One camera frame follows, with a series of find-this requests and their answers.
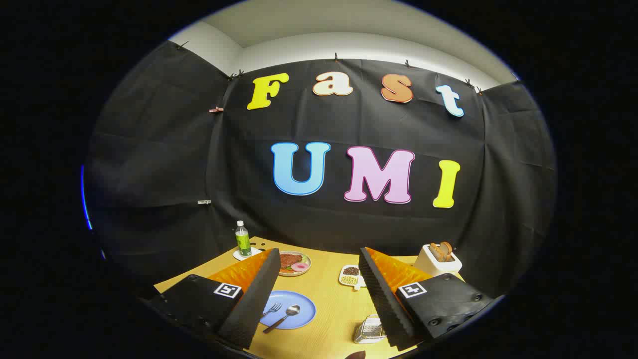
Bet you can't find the green plastic bottle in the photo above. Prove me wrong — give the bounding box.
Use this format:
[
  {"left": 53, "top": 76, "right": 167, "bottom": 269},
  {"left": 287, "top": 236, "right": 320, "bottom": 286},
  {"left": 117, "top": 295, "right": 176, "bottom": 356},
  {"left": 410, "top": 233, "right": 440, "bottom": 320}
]
[{"left": 235, "top": 220, "right": 252, "bottom": 258}]

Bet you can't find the blue round plate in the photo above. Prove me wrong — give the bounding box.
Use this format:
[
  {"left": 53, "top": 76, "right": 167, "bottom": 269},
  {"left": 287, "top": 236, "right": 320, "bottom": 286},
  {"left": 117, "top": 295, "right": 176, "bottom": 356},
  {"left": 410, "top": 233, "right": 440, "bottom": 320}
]
[{"left": 259, "top": 291, "right": 317, "bottom": 330}]

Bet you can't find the metal spoon with dark handle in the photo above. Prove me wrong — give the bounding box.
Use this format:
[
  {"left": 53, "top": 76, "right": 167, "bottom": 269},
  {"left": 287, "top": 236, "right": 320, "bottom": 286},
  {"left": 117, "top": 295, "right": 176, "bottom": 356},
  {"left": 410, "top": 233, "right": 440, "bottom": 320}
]
[{"left": 263, "top": 305, "right": 301, "bottom": 334}]

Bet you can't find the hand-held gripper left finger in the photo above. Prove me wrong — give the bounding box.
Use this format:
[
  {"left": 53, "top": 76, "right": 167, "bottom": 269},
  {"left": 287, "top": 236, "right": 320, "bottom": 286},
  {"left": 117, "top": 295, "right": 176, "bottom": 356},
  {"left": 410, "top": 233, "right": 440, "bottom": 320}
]
[{"left": 149, "top": 248, "right": 282, "bottom": 350}]

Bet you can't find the white divided dish with beans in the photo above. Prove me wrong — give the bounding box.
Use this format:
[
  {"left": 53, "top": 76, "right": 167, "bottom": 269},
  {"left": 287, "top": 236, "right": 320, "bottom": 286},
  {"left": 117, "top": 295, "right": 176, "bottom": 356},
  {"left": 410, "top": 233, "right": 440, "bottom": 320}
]
[{"left": 339, "top": 265, "right": 367, "bottom": 291}]

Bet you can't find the white toaster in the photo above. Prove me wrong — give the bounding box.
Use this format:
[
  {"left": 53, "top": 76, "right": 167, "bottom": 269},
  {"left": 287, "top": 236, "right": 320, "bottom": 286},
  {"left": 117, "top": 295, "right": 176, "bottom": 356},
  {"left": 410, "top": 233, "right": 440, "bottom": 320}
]
[{"left": 414, "top": 243, "right": 463, "bottom": 278}]

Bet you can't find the plate with steak and vegetables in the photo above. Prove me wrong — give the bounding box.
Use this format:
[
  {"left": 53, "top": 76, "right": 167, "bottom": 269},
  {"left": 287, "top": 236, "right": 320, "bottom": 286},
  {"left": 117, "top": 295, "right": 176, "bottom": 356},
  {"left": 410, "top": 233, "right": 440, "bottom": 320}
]
[{"left": 277, "top": 251, "right": 312, "bottom": 277}]

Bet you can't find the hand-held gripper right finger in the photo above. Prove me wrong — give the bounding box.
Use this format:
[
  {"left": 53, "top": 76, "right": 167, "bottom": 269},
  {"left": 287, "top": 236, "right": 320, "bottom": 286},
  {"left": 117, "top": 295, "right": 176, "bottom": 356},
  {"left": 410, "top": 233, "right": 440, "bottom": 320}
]
[{"left": 358, "top": 247, "right": 495, "bottom": 352}]

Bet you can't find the metal wire cutlery basket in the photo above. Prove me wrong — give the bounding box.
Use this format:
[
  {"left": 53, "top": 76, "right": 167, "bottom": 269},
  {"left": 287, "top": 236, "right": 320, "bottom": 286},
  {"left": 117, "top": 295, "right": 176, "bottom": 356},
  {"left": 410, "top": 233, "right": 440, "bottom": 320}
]
[{"left": 353, "top": 314, "right": 388, "bottom": 345}]

